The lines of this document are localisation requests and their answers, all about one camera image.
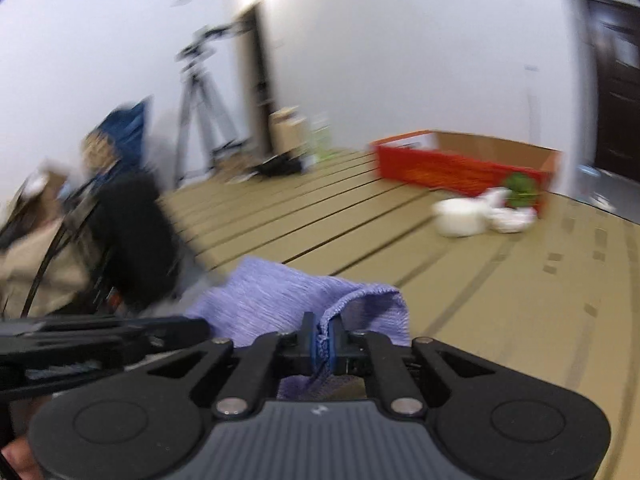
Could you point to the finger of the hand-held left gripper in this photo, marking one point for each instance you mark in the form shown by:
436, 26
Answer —
170, 332

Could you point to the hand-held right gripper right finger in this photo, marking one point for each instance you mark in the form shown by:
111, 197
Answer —
342, 345

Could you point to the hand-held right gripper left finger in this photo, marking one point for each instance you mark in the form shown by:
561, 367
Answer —
315, 347

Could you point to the purple knitted cloth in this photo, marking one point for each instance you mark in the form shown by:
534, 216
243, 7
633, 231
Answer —
280, 295

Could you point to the beige cloth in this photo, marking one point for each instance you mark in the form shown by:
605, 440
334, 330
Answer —
40, 270

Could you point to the black chair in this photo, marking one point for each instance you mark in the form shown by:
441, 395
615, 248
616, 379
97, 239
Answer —
135, 240

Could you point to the white crumpled cloth pile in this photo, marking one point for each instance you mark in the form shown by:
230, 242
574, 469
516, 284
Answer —
460, 217

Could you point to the black cloth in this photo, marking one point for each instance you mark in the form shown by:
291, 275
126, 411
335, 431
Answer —
280, 165

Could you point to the red cardboard box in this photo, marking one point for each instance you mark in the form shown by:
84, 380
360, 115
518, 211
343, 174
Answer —
425, 167

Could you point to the dark blue bag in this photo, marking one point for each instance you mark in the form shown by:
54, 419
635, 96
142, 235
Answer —
125, 132

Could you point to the white plastic bag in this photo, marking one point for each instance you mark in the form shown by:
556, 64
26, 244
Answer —
512, 212

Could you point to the beige bottle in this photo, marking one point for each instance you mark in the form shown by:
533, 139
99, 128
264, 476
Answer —
287, 130

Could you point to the dark brown door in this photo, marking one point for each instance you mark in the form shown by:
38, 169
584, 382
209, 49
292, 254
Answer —
617, 90

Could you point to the camera tripod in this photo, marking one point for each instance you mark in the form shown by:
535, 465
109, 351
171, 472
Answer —
192, 105

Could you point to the brown door frame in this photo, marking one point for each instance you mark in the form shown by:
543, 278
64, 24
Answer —
260, 80

